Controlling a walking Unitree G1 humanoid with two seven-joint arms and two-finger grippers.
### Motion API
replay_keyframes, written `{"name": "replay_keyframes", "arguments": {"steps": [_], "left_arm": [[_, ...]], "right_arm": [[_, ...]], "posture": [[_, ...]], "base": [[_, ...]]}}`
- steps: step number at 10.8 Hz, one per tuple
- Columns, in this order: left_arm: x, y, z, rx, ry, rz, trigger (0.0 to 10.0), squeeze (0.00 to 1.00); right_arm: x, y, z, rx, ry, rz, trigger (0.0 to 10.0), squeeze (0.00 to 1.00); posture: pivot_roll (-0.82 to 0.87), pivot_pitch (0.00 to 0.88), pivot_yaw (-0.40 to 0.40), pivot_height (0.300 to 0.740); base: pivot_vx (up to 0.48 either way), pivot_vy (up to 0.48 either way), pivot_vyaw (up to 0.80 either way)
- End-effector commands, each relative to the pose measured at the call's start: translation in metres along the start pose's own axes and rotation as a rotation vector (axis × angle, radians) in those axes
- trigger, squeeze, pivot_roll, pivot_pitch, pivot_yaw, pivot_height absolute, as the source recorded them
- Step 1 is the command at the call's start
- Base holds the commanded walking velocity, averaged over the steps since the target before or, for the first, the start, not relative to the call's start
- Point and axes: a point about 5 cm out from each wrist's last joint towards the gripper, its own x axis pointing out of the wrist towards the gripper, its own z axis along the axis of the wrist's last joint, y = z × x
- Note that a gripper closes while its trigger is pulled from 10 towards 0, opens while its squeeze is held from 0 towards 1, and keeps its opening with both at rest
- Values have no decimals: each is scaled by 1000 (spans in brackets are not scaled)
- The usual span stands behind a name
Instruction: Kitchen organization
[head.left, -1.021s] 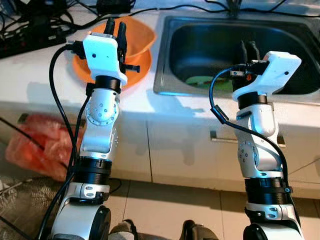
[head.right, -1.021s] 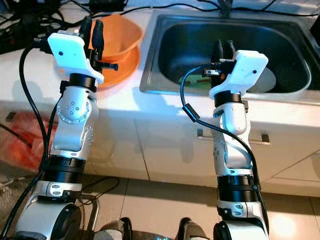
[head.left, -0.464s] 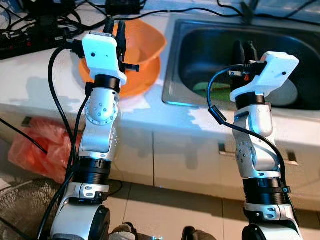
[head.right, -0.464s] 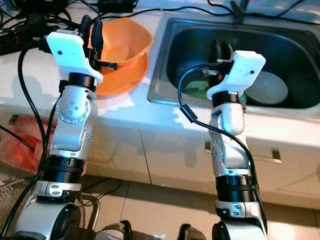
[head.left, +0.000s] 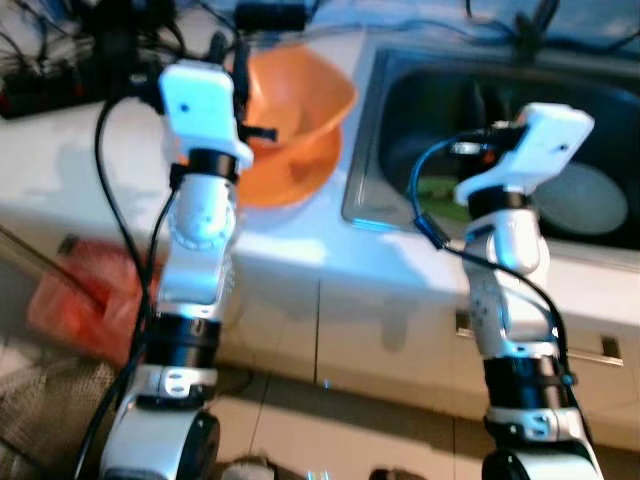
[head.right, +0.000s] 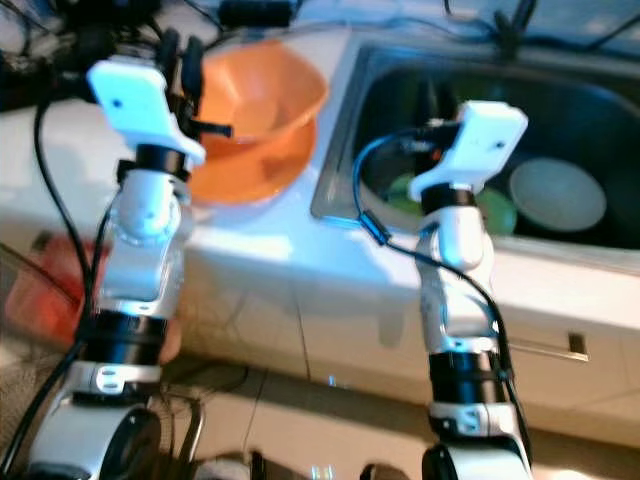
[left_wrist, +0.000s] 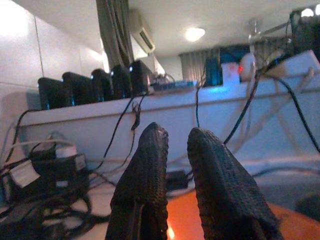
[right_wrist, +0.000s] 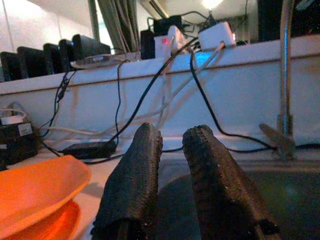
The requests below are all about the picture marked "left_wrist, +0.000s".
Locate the orange bowl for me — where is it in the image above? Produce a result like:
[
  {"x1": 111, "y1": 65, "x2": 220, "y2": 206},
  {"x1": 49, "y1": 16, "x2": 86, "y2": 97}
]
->
[{"x1": 165, "y1": 191, "x2": 320, "y2": 240}]

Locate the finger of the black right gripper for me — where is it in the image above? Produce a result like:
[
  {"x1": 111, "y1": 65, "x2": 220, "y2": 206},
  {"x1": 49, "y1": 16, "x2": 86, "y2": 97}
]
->
[{"x1": 296, "y1": 191, "x2": 320, "y2": 216}]

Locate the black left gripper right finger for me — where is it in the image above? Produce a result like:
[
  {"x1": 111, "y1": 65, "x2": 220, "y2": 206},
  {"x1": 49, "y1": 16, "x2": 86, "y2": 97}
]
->
[{"x1": 186, "y1": 126, "x2": 285, "y2": 240}]

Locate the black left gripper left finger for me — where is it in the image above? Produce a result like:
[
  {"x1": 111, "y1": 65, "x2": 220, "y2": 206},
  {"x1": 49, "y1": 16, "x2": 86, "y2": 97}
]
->
[{"x1": 104, "y1": 121, "x2": 170, "y2": 240}]

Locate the round ceiling lamp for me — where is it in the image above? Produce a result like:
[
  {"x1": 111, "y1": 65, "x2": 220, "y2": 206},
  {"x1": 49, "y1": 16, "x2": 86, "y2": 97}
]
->
[{"x1": 184, "y1": 26, "x2": 206, "y2": 43}]

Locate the grey curtain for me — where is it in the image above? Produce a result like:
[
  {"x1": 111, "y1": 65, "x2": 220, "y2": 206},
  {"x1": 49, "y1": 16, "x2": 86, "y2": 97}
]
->
[
  {"x1": 95, "y1": 0, "x2": 135, "y2": 73},
  {"x1": 179, "y1": 48, "x2": 221, "y2": 83}
]

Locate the black power charger block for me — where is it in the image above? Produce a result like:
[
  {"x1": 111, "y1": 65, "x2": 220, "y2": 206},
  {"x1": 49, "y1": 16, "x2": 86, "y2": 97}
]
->
[
  {"x1": 61, "y1": 71, "x2": 95, "y2": 106},
  {"x1": 90, "y1": 68, "x2": 114, "y2": 103},
  {"x1": 110, "y1": 64, "x2": 133, "y2": 100},
  {"x1": 129, "y1": 59, "x2": 152, "y2": 96},
  {"x1": 37, "y1": 76, "x2": 65, "y2": 110}
]

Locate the white air conditioner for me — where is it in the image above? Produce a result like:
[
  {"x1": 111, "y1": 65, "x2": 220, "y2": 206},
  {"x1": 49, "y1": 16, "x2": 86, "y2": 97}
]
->
[{"x1": 128, "y1": 9, "x2": 156, "y2": 54}]

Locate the black adapter cluster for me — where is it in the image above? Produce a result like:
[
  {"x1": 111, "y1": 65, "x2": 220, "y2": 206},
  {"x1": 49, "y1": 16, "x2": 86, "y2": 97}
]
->
[{"x1": 28, "y1": 141, "x2": 88, "y2": 201}]

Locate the black cable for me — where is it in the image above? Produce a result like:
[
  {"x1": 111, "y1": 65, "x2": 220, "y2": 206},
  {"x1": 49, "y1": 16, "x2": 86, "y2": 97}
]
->
[
  {"x1": 223, "y1": 53, "x2": 291, "y2": 145},
  {"x1": 195, "y1": 84, "x2": 200, "y2": 128},
  {"x1": 94, "y1": 92, "x2": 147, "y2": 171},
  {"x1": 279, "y1": 77, "x2": 320, "y2": 154}
]

